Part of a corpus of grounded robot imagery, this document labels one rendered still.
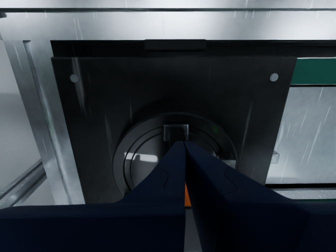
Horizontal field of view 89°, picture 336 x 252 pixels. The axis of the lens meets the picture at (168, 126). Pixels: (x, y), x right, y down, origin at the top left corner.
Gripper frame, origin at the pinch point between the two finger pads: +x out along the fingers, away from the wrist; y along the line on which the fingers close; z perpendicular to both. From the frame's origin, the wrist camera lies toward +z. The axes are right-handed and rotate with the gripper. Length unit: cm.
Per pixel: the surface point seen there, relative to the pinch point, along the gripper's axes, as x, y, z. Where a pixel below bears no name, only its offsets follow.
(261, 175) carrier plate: 12.6, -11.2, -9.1
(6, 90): 23.6, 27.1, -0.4
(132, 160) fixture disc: 10.6, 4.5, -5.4
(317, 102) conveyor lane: 18.1, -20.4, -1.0
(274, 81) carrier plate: 12.7, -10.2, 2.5
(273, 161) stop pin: 13.0, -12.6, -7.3
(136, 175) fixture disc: 10.6, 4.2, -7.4
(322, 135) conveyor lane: 18.1, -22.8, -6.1
